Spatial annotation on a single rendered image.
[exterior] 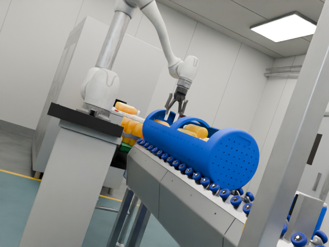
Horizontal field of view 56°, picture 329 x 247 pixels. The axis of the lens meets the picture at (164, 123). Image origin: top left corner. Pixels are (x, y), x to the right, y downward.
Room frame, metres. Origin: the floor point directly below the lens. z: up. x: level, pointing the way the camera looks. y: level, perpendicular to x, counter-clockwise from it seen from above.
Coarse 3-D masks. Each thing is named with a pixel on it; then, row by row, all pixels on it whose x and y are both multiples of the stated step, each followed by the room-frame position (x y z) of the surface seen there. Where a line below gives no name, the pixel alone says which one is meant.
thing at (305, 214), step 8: (296, 200) 1.00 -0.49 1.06; (304, 200) 0.98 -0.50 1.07; (312, 200) 0.99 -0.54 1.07; (320, 200) 1.01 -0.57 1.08; (296, 208) 0.99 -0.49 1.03; (304, 208) 0.98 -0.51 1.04; (312, 208) 1.00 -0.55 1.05; (320, 208) 1.02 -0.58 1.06; (296, 216) 0.98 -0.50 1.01; (304, 216) 0.99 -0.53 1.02; (312, 216) 1.01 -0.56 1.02; (288, 224) 1.00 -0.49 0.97; (296, 224) 0.98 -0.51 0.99; (304, 224) 1.00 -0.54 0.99; (312, 224) 1.01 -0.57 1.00; (288, 232) 0.99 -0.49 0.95; (304, 232) 1.00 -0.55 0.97; (312, 232) 1.02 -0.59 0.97; (288, 240) 0.98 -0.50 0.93
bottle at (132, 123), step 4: (132, 120) 2.32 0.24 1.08; (136, 120) 2.33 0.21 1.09; (128, 124) 2.31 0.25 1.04; (132, 124) 2.30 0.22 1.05; (128, 128) 2.30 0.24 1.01; (132, 128) 2.30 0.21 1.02; (128, 132) 2.30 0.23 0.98; (132, 132) 2.30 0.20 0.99; (124, 140) 2.30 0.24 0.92; (128, 140) 2.30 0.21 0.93
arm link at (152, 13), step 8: (152, 0) 1.77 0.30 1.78; (144, 8) 1.78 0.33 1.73; (152, 8) 1.78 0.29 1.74; (152, 16) 1.80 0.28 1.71; (160, 16) 1.82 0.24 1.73; (160, 24) 1.83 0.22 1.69; (160, 32) 1.87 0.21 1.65; (160, 40) 1.93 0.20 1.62; (168, 40) 1.95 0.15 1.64; (168, 48) 1.98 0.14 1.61; (168, 56) 2.03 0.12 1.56; (168, 64) 2.07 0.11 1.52; (176, 64) 2.03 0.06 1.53; (176, 72) 2.03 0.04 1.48
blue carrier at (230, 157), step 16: (160, 112) 2.15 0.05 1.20; (144, 128) 2.07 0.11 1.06; (160, 128) 1.85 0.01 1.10; (176, 128) 1.70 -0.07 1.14; (208, 128) 1.81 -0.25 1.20; (224, 128) 1.42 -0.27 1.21; (160, 144) 1.83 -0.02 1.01; (176, 144) 1.62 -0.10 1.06; (192, 144) 1.48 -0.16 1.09; (208, 144) 1.37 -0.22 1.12; (224, 144) 1.35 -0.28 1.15; (240, 144) 1.39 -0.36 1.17; (256, 144) 1.42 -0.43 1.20; (192, 160) 1.47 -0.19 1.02; (208, 160) 1.34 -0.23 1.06; (224, 160) 1.36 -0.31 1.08; (240, 160) 1.40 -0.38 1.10; (256, 160) 1.44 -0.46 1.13; (208, 176) 1.37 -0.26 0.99; (224, 176) 1.38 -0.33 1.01; (240, 176) 1.42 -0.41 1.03
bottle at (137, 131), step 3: (138, 123) 2.27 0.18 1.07; (141, 123) 2.28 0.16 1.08; (135, 126) 2.28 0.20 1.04; (138, 126) 2.26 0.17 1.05; (141, 126) 2.26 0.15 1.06; (135, 129) 2.26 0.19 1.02; (138, 129) 2.26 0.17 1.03; (141, 129) 2.26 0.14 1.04; (135, 132) 2.26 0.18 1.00; (138, 132) 2.26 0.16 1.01; (141, 132) 2.27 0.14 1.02; (135, 135) 2.26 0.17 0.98; (138, 135) 2.26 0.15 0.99; (141, 135) 2.29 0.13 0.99; (132, 141) 2.26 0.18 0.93; (135, 141) 2.26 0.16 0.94; (129, 144) 2.27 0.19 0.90; (132, 144) 2.26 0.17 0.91
